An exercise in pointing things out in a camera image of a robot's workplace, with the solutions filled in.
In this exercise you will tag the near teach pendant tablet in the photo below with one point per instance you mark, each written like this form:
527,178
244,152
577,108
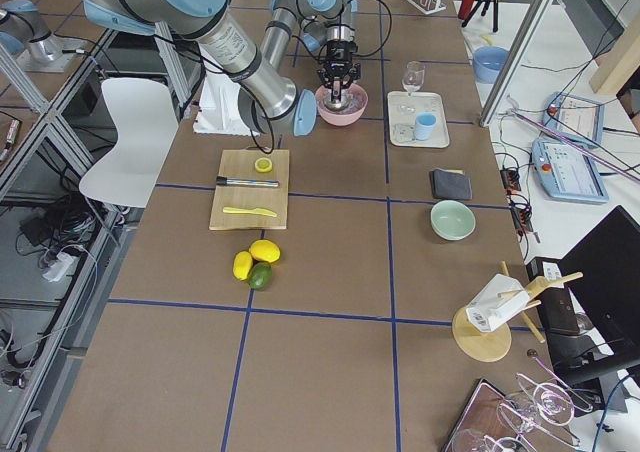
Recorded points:
566,174

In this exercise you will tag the dark grey folded cloth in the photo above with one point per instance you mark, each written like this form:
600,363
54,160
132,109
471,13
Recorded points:
450,185

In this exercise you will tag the white carton on stand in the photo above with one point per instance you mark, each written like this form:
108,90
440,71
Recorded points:
499,300

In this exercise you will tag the lemon half slice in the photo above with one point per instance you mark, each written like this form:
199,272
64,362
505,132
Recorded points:
263,165

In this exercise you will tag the green ceramic bowl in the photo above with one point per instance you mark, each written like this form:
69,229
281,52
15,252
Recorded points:
452,220

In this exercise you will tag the metal cylinder rod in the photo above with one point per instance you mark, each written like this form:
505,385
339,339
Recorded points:
239,182

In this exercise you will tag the green lime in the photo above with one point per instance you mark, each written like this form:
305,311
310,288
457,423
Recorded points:
260,275

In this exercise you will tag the blue bowl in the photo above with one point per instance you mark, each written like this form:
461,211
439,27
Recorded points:
487,62

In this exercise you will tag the white chair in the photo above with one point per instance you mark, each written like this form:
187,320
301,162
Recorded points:
144,117

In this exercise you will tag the light blue cup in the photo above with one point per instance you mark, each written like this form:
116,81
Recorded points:
424,125

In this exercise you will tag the cream serving tray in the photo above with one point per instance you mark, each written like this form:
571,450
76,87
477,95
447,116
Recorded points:
401,125

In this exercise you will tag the aluminium frame post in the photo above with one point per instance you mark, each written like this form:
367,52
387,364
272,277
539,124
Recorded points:
526,32

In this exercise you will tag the wooden cutting board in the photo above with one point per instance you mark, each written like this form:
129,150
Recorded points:
240,164

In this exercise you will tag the metal ice scoop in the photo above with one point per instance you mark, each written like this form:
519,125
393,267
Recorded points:
334,107

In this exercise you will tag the yellow plastic knife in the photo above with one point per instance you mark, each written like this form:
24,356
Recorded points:
250,211

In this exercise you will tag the far teach pendant tablet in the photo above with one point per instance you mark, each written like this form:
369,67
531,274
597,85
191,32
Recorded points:
578,119

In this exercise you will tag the black monitor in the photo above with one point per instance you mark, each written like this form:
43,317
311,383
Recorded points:
608,292

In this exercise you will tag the teach pendant tablet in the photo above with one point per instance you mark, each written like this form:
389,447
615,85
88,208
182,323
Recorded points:
566,174
578,119

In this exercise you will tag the wooden stand with base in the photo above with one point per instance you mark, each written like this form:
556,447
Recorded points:
493,346

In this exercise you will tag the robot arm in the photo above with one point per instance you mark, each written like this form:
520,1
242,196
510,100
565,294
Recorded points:
267,101
326,27

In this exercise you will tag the clear wine glass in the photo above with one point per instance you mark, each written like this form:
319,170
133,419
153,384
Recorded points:
412,82

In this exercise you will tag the yellow lemon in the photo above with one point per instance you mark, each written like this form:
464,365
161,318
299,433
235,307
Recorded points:
242,265
264,250

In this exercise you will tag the pink bowl of ice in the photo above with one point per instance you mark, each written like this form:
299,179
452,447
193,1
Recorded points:
357,101

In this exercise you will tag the black tripod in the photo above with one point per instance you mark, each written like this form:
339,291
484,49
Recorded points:
483,6

